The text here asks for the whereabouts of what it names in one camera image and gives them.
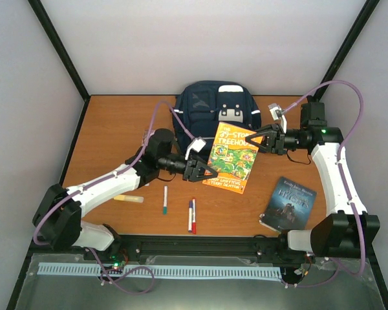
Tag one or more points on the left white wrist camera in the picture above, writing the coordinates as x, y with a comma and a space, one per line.
196, 145

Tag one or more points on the navy blue student backpack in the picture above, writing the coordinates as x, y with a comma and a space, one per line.
204, 104

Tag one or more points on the teal tip white marker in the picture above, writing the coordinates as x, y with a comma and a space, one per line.
165, 201

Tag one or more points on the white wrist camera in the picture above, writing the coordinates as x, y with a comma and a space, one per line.
196, 145
278, 115

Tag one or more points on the red marker pen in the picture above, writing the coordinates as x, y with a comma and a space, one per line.
194, 224

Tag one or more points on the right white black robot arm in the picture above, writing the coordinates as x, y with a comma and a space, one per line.
348, 229

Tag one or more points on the pink Taming of Shrew book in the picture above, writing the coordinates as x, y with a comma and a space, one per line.
146, 136

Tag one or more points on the yellow highlighter clear cap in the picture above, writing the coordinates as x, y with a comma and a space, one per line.
129, 198

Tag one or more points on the light blue cable duct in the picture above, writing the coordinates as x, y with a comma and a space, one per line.
165, 272

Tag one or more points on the black frame post right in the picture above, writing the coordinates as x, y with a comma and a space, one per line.
358, 25

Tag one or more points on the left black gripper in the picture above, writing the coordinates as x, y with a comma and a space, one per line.
192, 170

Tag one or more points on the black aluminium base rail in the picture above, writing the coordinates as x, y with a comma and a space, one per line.
137, 248

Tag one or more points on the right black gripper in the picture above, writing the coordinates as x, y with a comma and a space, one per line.
275, 138

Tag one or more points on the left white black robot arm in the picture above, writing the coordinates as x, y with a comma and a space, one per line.
59, 219

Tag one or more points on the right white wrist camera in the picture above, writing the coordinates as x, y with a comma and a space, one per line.
278, 115

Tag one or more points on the black frame post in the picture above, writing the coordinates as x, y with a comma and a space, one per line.
55, 40
358, 25

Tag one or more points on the dark Wuthering Heights book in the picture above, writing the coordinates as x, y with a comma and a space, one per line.
289, 207

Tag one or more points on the black frame post left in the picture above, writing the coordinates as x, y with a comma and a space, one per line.
55, 40

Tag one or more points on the orange Treehouse paperback book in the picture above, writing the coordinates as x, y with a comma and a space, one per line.
232, 157

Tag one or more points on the blue purple marker pen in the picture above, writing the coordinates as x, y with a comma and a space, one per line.
190, 216

